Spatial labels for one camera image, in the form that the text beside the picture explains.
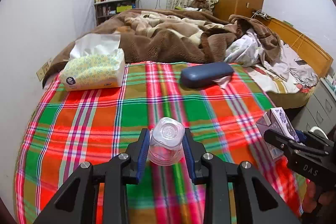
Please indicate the dark blue glasses case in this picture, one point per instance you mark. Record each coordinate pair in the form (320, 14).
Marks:
(199, 76)

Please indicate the white floral quilt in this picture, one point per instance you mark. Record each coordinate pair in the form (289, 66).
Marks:
(248, 51)

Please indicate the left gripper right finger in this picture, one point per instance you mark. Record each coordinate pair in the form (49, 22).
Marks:
(194, 151)

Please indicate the white patterned bed sheet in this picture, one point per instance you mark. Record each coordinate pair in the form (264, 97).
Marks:
(270, 82)

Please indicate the purple milk carton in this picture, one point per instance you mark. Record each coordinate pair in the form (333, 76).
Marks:
(275, 119)

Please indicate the cluttered wall shelf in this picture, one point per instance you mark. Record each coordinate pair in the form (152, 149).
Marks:
(105, 9)

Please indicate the right hand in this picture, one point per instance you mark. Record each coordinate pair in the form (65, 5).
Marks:
(309, 201)

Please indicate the brown fleece blanket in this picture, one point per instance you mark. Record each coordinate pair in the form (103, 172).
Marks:
(171, 36)

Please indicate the plaid red green cloth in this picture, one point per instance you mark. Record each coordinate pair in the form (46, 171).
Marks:
(68, 128)

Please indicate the brown teddy bear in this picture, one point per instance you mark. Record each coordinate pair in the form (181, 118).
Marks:
(201, 5)

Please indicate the wall power socket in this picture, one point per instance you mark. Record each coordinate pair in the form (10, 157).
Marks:
(43, 70)

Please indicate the grey drawer nightstand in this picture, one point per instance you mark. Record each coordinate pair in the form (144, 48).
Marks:
(319, 110)

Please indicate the small clear plastic cup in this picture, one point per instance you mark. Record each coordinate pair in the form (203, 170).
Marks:
(166, 138)

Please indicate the yellow tissue pack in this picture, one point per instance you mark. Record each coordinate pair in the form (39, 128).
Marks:
(96, 62)

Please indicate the wooden headboard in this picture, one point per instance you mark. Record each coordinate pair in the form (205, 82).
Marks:
(306, 48)

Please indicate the white trash bin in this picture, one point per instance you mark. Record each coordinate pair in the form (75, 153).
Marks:
(318, 132)

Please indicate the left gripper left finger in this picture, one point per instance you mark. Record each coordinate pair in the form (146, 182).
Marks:
(137, 152)

